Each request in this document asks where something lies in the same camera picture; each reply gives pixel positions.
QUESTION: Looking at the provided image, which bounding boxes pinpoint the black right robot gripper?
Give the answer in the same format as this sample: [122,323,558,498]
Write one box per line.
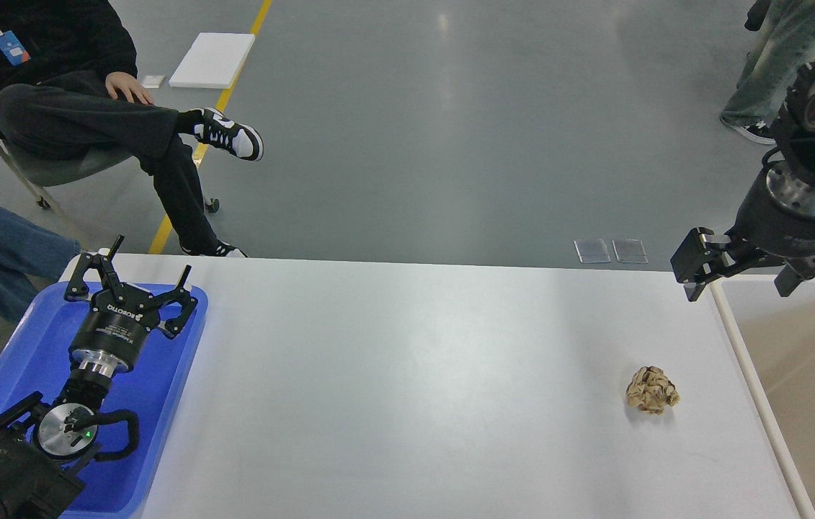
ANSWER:
[670,161,815,302]

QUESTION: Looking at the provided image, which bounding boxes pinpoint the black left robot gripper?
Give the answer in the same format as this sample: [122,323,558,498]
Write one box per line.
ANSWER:
[64,235,199,375]

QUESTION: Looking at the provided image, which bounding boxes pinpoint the brown paper ball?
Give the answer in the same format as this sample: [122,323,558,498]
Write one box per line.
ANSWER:
[625,367,681,416]

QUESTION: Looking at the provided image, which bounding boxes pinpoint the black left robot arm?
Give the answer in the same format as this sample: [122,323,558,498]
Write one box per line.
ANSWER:
[0,242,207,518]

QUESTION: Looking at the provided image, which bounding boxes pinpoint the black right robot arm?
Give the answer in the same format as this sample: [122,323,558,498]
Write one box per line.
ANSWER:
[671,61,815,301]

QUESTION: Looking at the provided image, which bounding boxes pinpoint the blue plastic tray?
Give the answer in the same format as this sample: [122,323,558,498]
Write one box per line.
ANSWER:
[0,281,208,519]

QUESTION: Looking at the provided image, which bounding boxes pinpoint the right floor outlet plate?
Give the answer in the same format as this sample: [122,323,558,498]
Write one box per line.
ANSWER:
[612,239,649,264]

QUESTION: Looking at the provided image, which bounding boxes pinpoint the floor outlet plate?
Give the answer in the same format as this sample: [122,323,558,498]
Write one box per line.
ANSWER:
[612,239,649,264]
[573,239,611,264]

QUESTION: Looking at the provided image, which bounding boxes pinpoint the person in blue jeans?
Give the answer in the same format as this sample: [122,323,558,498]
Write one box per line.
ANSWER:
[0,207,82,323]

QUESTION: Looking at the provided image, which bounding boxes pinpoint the left floor outlet plate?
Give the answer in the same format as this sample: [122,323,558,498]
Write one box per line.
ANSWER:
[573,239,611,264]

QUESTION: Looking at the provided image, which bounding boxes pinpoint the small white floor card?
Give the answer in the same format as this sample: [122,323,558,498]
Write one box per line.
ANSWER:
[140,75,166,89]

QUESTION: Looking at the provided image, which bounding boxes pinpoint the person in green trousers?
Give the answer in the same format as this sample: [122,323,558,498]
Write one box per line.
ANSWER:
[719,1,815,146]

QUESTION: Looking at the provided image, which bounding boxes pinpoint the seated person in black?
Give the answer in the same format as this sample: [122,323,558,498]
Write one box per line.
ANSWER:
[0,1,264,257]

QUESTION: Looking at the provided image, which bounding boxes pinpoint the white foam board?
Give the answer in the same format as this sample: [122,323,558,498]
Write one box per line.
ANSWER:
[168,32,256,89]

